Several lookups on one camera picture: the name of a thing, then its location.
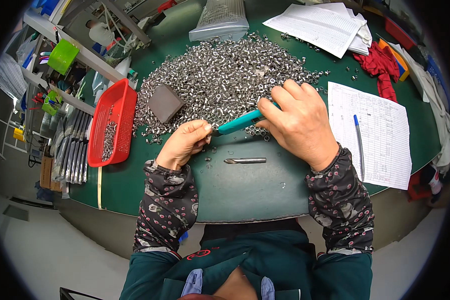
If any clear plastic bag of parts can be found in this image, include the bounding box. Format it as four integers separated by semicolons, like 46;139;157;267
188;0;250;42

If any person's left hand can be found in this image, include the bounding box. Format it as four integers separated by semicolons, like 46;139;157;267
156;119;213;172

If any person's right hand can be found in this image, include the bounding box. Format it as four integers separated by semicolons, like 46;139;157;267
255;79;340;172

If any blue pen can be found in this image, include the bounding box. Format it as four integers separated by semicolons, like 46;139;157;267
353;114;366;182

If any metal drill bit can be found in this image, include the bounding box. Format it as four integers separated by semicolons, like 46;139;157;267
224;157;267;165

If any teal handled deburring tool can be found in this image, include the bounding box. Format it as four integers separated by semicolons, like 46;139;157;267
211;102;282;137

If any red cloth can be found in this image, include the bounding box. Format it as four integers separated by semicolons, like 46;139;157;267
352;41;401;104

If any white shelf rack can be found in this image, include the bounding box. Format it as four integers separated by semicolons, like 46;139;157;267
0;7;126;154

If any green plastic bin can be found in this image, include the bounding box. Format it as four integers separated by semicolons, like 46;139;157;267
47;38;80;76

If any printed paper sheet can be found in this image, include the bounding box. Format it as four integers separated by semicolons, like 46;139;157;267
327;81;413;191

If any grey rectangular block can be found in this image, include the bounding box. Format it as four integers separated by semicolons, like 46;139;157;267
147;84;186;124

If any stack of printed papers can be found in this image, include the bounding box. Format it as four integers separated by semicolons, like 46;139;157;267
262;2;373;59

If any red plastic tray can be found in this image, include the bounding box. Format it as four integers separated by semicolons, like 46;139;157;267
384;17;417;51

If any orange box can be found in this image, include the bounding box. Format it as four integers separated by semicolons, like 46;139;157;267
377;38;410;82

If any cardboard box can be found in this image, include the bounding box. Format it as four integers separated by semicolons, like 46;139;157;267
40;155;62;193

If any row of packed plastic bags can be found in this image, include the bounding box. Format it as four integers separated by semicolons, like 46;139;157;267
50;109;94;185

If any white cloth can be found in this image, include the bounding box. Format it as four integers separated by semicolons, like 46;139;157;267
388;42;450;173

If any small group of metal rings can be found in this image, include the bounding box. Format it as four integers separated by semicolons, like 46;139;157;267
245;125;271;142

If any heap of metal rings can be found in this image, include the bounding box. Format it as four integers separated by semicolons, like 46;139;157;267
133;32;328;145

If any red plastic basket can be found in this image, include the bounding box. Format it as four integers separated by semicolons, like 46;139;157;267
87;78;138;168

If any person's body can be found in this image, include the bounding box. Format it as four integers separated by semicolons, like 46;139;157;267
119;219;374;300

